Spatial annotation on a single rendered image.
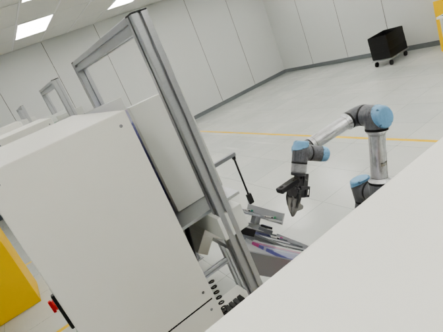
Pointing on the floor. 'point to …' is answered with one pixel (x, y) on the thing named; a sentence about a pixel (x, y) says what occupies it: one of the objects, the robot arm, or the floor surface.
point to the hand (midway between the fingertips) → (291, 213)
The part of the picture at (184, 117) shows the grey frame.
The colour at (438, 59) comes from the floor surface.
